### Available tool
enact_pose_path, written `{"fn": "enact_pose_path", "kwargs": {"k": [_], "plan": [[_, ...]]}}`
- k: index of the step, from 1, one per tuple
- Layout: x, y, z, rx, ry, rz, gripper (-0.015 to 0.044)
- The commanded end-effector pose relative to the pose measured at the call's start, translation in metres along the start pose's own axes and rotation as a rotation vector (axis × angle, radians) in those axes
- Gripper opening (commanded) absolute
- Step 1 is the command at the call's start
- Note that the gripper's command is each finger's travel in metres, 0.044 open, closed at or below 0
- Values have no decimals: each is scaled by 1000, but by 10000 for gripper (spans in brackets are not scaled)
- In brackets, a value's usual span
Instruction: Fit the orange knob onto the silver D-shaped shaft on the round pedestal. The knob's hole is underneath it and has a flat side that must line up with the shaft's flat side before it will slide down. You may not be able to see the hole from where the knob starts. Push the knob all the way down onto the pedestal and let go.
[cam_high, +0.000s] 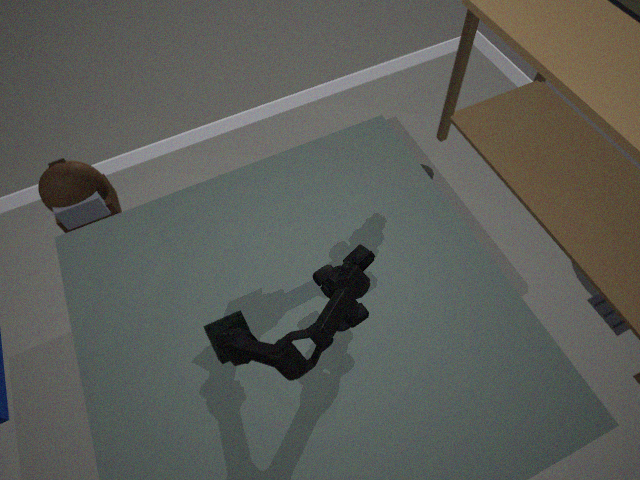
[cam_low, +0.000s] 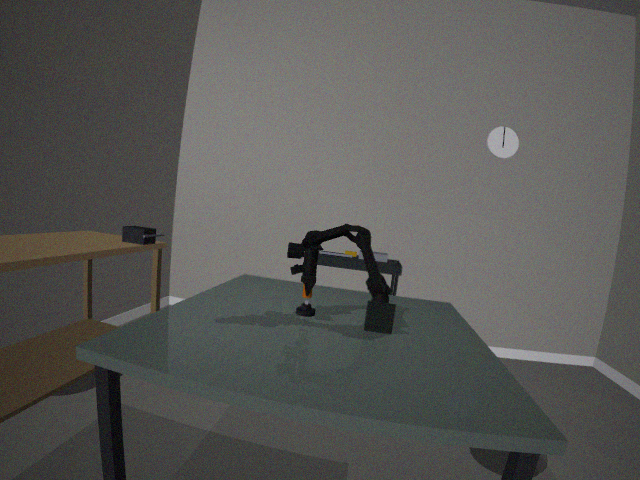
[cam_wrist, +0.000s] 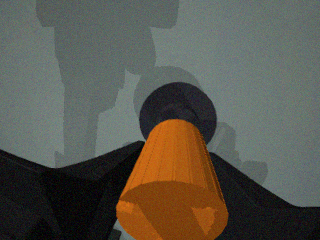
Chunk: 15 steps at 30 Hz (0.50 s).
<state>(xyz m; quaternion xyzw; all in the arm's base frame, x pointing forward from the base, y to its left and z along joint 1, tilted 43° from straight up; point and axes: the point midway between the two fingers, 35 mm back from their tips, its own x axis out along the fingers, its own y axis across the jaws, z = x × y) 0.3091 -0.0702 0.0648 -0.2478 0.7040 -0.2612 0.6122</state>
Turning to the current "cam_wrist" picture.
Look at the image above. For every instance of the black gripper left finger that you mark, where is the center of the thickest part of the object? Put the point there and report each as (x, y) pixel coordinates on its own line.
(79, 200)

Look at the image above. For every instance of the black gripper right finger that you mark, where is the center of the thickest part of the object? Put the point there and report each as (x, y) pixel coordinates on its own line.
(254, 213)

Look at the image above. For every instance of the orange tapered knob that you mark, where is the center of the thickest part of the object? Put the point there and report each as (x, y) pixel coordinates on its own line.
(173, 192)

